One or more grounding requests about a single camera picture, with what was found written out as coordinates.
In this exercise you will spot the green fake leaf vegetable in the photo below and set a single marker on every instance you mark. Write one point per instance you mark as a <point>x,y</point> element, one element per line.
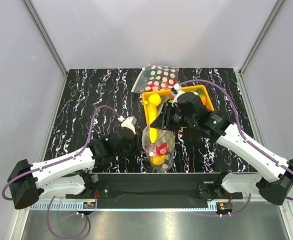
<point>170,140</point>

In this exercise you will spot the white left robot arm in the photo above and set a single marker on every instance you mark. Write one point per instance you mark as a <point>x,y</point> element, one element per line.
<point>29,182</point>

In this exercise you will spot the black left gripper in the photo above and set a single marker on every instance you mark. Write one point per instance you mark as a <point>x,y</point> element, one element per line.
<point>139,147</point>

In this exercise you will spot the yellow fake pear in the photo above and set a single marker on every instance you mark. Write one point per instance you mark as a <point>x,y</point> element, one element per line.
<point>158,160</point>

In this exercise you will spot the clear zip top bag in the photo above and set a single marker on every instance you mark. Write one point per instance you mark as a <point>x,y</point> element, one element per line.
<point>150,151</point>

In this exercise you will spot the yellow fake lemon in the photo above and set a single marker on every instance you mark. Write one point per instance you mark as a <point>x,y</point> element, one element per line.
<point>154,99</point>

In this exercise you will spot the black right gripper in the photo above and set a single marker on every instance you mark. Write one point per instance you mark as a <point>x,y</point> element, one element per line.
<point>163,121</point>

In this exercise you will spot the yellow fake banana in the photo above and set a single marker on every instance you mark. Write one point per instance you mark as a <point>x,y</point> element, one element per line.
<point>152,113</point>

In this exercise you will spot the small fake carrot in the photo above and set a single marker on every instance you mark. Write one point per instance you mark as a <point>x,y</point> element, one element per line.
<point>202,96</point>

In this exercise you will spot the polka dot zip bag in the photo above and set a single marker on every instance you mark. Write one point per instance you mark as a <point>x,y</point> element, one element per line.
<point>154,77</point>

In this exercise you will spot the yellow plastic bin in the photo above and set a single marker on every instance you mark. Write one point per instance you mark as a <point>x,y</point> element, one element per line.
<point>193,110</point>

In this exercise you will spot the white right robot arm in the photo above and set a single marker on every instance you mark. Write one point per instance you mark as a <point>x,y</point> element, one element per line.
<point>274,177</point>

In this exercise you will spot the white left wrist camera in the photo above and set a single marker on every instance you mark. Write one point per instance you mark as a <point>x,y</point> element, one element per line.
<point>128,122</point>

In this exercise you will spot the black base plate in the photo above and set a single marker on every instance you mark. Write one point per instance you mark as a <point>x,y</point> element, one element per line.
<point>206,186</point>

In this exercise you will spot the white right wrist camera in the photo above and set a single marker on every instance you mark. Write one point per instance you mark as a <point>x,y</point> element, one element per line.
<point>178,95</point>

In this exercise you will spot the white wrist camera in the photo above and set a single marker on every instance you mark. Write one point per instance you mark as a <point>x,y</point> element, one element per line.
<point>128,122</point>
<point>178,95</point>

